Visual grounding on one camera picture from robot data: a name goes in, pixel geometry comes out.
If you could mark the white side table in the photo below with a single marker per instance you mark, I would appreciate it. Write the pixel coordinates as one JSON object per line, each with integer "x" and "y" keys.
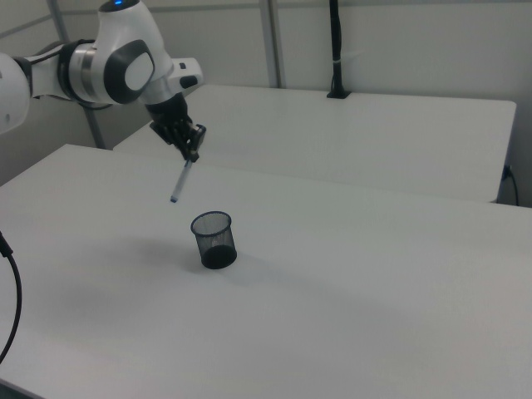
{"x": 353, "y": 137}

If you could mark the blue and white marker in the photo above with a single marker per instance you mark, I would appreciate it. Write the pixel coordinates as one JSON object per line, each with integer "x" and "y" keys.
{"x": 180, "y": 183}

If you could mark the grey partition frame post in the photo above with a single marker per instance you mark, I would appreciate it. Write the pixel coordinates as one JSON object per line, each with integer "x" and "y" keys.
{"x": 270, "y": 41}

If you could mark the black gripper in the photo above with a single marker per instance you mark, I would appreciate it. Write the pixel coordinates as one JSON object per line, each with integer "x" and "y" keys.
{"x": 172, "y": 120}

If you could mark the black mesh pen cup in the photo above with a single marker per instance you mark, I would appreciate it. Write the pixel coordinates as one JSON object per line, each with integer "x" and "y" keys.
{"x": 214, "y": 243}

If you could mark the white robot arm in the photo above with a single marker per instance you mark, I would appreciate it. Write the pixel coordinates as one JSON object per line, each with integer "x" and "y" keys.
{"x": 104, "y": 66}

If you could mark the black camera pole with clamp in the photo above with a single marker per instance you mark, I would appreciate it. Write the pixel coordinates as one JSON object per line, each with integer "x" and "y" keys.
{"x": 337, "y": 54}

